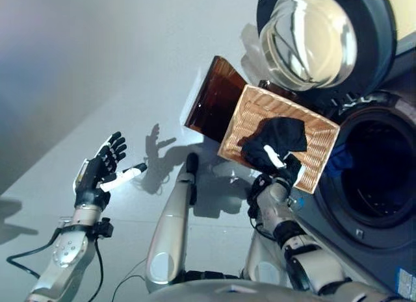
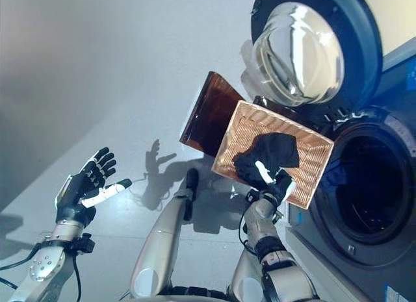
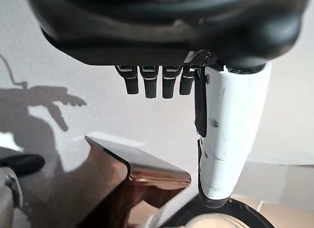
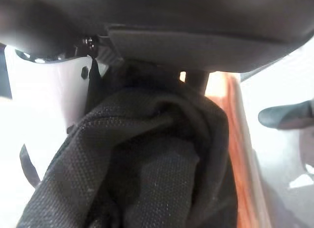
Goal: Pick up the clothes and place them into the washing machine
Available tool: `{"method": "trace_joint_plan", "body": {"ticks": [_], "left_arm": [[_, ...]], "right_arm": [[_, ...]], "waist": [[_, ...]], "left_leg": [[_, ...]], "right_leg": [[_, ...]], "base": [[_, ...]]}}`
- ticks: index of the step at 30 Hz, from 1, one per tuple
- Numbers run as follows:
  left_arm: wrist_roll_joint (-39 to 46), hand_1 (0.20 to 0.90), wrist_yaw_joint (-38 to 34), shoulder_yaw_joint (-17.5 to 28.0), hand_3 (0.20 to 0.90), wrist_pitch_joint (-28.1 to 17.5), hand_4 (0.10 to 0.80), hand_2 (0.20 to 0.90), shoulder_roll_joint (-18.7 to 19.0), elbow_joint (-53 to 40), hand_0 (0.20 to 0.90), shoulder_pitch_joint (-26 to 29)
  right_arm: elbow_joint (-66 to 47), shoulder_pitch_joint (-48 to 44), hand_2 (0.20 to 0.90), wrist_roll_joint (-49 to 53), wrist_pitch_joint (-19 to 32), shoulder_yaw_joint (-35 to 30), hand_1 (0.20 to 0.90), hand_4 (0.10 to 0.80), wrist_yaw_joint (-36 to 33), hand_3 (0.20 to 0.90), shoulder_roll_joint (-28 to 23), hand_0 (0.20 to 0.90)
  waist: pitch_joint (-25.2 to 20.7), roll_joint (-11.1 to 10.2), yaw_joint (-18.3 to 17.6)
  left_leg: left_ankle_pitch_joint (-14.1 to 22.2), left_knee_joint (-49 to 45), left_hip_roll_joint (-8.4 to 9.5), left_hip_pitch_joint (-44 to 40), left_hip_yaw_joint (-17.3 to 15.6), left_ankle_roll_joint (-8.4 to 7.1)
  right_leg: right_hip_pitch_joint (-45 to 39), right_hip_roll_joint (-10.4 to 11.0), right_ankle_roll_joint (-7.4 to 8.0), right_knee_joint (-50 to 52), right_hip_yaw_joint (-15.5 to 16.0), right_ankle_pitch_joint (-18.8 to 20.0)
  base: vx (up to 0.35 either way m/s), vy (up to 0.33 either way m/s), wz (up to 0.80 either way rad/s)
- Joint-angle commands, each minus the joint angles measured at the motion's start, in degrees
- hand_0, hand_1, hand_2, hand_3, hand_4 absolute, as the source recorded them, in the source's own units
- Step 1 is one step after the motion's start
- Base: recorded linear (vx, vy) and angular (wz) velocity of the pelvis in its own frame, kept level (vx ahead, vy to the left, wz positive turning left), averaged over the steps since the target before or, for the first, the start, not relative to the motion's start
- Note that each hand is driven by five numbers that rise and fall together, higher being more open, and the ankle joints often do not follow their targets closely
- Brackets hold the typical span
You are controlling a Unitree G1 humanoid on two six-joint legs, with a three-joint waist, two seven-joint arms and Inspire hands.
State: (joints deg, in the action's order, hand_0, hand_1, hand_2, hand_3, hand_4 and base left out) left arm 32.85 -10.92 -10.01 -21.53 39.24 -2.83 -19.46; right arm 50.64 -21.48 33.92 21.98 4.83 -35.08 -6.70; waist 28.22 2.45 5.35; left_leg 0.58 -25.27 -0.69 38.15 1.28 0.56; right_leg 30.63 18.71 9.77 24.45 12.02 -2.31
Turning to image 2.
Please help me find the right silver robot leg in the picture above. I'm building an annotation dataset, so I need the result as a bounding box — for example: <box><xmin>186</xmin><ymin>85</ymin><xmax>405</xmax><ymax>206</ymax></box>
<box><xmin>228</xmin><ymin>249</ymin><xmax>271</xmax><ymax>302</ymax></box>

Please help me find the round glass washer door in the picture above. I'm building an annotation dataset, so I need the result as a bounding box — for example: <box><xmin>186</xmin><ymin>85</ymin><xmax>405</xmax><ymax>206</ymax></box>
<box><xmin>250</xmin><ymin>0</ymin><xmax>385</xmax><ymax>108</ymax></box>

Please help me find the blue energy label sticker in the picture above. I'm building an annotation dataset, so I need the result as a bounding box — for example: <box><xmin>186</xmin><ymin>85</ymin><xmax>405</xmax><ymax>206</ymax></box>
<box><xmin>382</xmin><ymin>283</ymin><xmax>406</xmax><ymax>302</ymax></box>

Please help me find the grey front-load washing machine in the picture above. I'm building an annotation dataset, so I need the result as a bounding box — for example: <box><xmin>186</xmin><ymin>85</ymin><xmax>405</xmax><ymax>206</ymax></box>
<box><xmin>285</xmin><ymin>38</ymin><xmax>416</xmax><ymax>302</ymax></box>

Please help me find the blue barcode sticker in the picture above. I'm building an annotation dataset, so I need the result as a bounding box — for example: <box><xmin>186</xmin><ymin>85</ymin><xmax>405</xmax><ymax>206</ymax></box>
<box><xmin>405</xmin><ymin>68</ymin><xmax>416</xmax><ymax>92</ymax></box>

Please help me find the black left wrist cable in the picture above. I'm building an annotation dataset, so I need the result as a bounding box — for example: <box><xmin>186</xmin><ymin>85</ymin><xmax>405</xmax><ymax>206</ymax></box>
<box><xmin>0</xmin><ymin>242</ymin><xmax>82</xmax><ymax>302</ymax></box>

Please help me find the large black garment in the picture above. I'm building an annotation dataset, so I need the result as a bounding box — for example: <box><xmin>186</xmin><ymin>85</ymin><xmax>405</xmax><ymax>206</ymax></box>
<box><xmin>233</xmin><ymin>132</ymin><xmax>301</xmax><ymax>190</ymax></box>

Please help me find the rectangular wicker basket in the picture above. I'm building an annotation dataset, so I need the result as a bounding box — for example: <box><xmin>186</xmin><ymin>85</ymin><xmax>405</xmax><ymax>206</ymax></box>
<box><xmin>211</xmin><ymin>99</ymin><xmax>335</xmax><ymax>209</ymax></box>

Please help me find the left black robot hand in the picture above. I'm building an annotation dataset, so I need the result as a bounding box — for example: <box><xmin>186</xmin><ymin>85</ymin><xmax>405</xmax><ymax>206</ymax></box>
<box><xmin>54</xmin><ymin>147</ymin><xmax>133</xmax><ymax>229</ymax></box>

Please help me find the grey robot torso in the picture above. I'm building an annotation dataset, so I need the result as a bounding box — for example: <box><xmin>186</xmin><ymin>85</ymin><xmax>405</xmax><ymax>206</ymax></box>
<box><xmin>120</xmin><ymin>284</ymin><xmax>235</xmax><ymax>302</ymax></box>

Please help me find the white built-in cabinet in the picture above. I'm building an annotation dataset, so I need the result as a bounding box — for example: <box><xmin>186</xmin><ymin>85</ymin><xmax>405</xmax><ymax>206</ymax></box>
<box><xmin>356</xmin><ymin>0</ymin><xmax>416</xmax><ymax>56</ymax></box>

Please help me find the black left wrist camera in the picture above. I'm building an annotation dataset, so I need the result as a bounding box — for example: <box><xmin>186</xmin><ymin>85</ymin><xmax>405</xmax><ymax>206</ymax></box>
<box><xmin>75</xmin><ymin>233</ymin><xmax>96</xmax><ymax>254</ymax></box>

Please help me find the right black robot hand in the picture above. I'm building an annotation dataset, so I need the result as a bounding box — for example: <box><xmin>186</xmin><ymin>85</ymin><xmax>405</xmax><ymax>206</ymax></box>
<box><xmin>255</xmin><ymin>160</ymin><xmax>297</xmax><ymax>205</ymax></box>

